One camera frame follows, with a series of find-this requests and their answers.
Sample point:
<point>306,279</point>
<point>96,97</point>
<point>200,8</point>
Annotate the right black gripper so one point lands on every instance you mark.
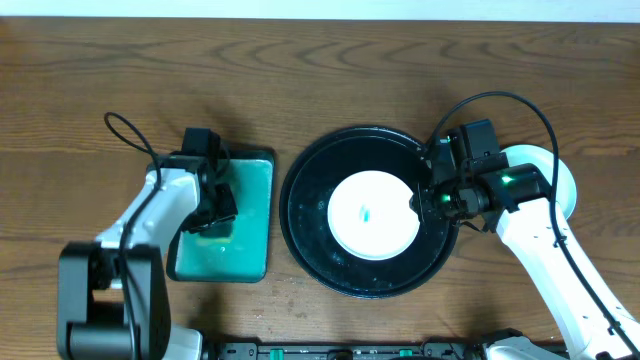
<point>426,201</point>

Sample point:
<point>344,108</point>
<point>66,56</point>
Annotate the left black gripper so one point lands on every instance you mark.
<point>220,198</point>

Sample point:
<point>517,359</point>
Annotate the green sponge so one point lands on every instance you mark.
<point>221,233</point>

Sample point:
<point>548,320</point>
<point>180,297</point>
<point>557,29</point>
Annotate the white plate top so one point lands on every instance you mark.
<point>369,215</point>

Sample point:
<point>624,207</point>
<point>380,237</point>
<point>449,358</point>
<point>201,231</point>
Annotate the pale green plate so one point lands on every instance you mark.
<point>567,194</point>

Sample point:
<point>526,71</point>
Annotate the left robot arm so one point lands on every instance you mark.
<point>112,295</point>

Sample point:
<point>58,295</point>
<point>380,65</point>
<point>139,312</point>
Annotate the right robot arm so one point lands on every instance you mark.
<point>522,194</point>

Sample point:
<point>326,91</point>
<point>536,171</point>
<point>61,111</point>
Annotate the green rectangular water tray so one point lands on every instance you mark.
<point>250,174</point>

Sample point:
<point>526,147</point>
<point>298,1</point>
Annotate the black round tray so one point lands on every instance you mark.
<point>303,212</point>

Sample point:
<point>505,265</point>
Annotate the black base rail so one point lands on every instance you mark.
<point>504,344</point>

